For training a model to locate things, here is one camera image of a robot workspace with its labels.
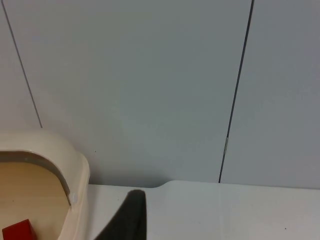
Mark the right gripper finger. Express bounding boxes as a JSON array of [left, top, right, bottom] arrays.
[[93, 189, 149, 240]]

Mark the cream lid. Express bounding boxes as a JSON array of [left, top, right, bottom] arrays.
[[0, 130, 83, 240]]

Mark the red block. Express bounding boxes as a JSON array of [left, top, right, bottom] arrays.
[[1, 218, 37, 240]]

